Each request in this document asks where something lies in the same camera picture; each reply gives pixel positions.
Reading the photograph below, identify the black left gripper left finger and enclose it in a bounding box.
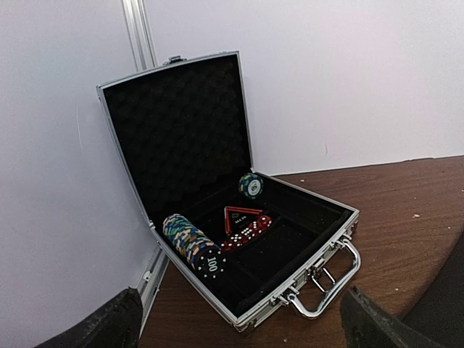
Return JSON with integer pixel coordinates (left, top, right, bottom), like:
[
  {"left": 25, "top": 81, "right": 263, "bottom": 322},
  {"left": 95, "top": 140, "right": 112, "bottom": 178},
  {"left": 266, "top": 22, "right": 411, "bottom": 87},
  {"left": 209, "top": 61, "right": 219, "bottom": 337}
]
[{"left": 39, "top": 288, "right": 142, "bottom": 347}]

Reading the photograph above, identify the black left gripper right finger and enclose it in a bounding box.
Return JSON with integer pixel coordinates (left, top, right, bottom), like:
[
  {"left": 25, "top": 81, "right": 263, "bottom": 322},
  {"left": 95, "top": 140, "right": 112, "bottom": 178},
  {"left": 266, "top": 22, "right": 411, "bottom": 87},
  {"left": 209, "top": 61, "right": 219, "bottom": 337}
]
[{"left": 340, "top": 286, "right": 441, "bottom": 348}]

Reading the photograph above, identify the poker chip stack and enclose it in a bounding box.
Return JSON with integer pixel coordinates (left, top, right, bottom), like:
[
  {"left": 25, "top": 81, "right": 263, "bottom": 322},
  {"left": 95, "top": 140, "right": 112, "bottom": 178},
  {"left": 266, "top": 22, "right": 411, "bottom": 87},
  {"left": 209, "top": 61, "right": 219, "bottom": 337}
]
[{"left": 162, "top": 214, "right": 227, "bottom": 279}]

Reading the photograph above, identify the aluminium poker chip case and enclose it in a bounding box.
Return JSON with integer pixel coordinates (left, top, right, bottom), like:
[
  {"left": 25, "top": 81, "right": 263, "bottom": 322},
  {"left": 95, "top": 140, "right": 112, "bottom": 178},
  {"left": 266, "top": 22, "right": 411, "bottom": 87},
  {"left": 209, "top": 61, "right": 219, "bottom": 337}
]
[{"left": 97, "top": 51, "right": 361, "bottom": 332}]

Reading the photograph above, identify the red dice row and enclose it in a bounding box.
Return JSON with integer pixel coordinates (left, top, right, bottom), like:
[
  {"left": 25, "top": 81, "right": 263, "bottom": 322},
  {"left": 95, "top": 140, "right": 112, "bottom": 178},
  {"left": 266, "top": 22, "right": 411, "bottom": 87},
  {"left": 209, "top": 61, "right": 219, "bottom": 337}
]
[{"left": 220, "top": 215, "right": 273, "bottom": 252}]

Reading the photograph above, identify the green poker chip in case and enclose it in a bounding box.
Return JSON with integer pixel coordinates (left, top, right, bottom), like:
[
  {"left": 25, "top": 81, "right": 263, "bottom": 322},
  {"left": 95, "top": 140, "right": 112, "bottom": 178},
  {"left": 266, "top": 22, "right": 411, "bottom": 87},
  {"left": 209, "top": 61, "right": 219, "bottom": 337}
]
[{"left": 239, "top": 173, "right": 264, "bottom": 199}]

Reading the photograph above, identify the aluminium frame post left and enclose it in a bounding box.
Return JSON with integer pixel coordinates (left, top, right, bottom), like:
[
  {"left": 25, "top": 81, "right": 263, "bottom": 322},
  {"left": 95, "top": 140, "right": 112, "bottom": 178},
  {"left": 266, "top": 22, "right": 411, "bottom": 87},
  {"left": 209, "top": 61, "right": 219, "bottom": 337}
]
[{"left": 121, "top": 0, "right": 159, "bottom": 72}]

